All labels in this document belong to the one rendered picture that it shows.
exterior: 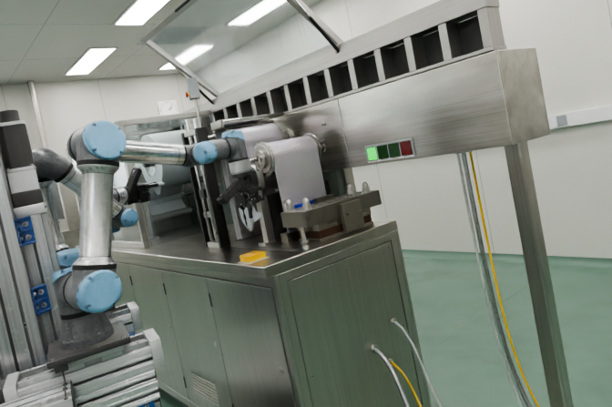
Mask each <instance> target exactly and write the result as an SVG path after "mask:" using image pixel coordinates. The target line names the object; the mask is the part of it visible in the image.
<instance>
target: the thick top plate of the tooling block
mask: <svg viewBox="0 0 612 407"><path fill-rule="evenodd" d="M370 191H371V192H368V193H362V191H359V192H355V193H353V194H349V195H347V194H345V195H341V196H339V197H335V198H332V199H329V200H325V201H323V202H319V203H313V204H311V207H312V209H309V210H303V207H300V208H296V209H295V210H293V211H290V212H286V211H284V212H281V214H280V215H281V220H282V224H283V227H284V228H309V227H312V226H315V225H318V224H321V223H323V222H327V221H330V220H333V219H337V218H340V217H341V214H340V209H339V204H342V203H345V202H348V201H352V200H355V199H359V200H360V201H361V205H362V210H364V209H368V208H371V207H374V206H377V205H381V204H382V202H381V197H380V192H379V190H370Z"/></svg>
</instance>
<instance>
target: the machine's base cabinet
mask: <svg viewBox="0 0 612 407"><path fill-rule="evenodd" d="M112 259H113V260H114V261H115V262H116V263H117V275H118V276H119V278H120V280H121V282H122V293H121V296H120V298H119V300H118V302H117V303H116V304H115V307H117V306H120V305H123V304H127V303H128V302H131V301H134V302H135V303H136V304H137V305H138V308H139V313H140V317H141V321H142V325H143V329H141V330H138V331H135V334H138V333H141V332H143V331H145V330H149V329H152V328H153V329H154V331H155V332H156V334H157V335H158V336H159V338H160V341H161V346H162V350H163V354H164V358H165V363H166V365H165V366H163V367H160V368H157V369H155V371H156V375H157V379H158V387H159V388H160V390H162V391H163V392H165V393H167V394H168V395H170V396H171V397H173V398H174V399H176V400H177V401H179V402H181V403H182V404H184V405H185V406H187V407H405V406H404V404H403V400H402V397H401V395H400V393H399V391H398V388H397V386H396V384H395V382H394V379H393V377H392V375H391V373H390V371H389V369H388V368H387V366H386V365H385V363H384V362H383V360H382V359H381V357H380V356H379V355H378V354H376V353H374V352H371V346H372V345H373V344H374V345H377V346H378V350H379V351H381V352H382V353H383V354H384V356H385V357H386V358H387V359H389V358H390V359H393V362H394V363H395V364H396V365H397V366H398V367H399V368H400V369H401V370H402V371H403V373H404V374H405V375H406V377H407V378H408V380H409V382H410V383H411V385H412V386H413V389H414V391H415V393H416V395H417V397H418V399H419V402H420V404H421V405H422V407H432V405H431V399H430V394H429V390H428V385H427V380H426V379H425V376H424V374H423V370H422V367H421V365H420V362H419V361H418V359H417V356H416V354H415V352H414V350H413V347H412V345H411V343H410V342H409V340H408V339H407V337H406V336H405V334H404V333H403V331H402V330H401V329H400V328H399V327H398V326H397V325H396V324H391V319H392V318H395V319H397V322H398V323H399V324H400V325H402V326H403V328H404V329H405V330H406V332H407V333H408V335H409V336H410V338H411V339H412V341H413V344H414V346H415V348H416V350H417V351H418V353H419V355H420V357H421V360H422V362H423V356H422V352H421V347H420V342H419V337H418V332H417V328H416V323H415V317H414V313H413V305H412V300H411V294H410V290H409V285H408V280H407V275H406V270H405V266H404V261H403V252H402V247H401V242H400V238H399V232H398V229H397V230H394V231H392V232H389V233H387V234H384V235H381V236H380V237H377V238H374V239H370V240H367V241H365V242H363V243H360V244H358V245H355V246H352V247H350V248H348V249H344V250H341V251H339V252H336V253H333V254H331V255H329V256H326V257H324V258H321V259H317V260H315V261H312V262H310V263H307V264H305V265H302V266H299V267H298V268H295V269H292V270H288V271H285V272H283V273H281V274H278V275H276V276H273V277H270V278H268V279H262V278H255V277H249V276H243V275H237V274H230V273H224V272H217V271H211V270H199V269H192V268H187V267H180V266H174V265H168V264H161V263H155V262H148V261H142V260H135V259H124V258H118V257H112Z"/></svg>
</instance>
